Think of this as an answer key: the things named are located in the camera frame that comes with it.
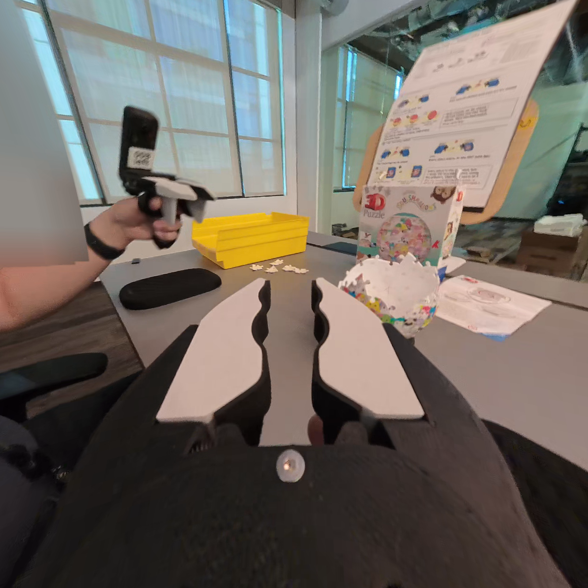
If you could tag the black padded wrist rest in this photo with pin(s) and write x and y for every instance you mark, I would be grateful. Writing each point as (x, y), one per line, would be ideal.
(170, 289)

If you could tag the person's left forearm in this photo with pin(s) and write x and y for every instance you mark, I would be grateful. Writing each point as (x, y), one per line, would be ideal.
(41, 294)

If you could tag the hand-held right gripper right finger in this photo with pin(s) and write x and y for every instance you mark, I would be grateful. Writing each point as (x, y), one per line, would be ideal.
(367, 367)

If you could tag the person's left hand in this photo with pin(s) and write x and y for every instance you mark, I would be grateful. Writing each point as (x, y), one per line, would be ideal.
(119, 225)

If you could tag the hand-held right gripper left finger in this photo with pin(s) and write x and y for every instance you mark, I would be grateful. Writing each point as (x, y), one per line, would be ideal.
(216, 367)

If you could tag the large grid window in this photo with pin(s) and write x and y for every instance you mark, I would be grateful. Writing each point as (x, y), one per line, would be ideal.
(193, 92)

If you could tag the wooden board with instruction sheet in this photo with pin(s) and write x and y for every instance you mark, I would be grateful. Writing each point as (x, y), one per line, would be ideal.
(459, 92)

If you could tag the black office chair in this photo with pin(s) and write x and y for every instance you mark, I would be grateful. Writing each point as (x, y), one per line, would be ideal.
(55, 367)

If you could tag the colourful puzzle box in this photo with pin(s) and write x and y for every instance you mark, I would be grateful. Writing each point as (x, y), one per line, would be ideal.
(395, 206)

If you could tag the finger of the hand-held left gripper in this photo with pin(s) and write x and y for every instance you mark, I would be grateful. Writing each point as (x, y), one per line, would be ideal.
(197, 207)
(177, 186)

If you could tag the white puzzle pieces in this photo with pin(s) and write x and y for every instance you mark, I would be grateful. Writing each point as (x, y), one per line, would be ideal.
(289, 268)

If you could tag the yellow plastic bin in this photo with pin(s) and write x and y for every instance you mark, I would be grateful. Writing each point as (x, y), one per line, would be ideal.
(248, 248)

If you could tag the half-built colourful puzzle ball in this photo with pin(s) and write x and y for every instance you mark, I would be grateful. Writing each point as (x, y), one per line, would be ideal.
(395, 285)

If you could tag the narrow window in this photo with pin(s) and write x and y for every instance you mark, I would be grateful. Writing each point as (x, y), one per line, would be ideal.
(367, 115)

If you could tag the brown cardboard box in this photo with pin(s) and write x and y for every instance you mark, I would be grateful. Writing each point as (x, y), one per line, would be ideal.
(551, 252)

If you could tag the black wristband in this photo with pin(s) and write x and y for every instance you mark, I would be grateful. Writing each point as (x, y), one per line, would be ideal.
(99, 248)

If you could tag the folded paper instruction leaflet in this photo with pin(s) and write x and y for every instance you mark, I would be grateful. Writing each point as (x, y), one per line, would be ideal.
(482, 312)

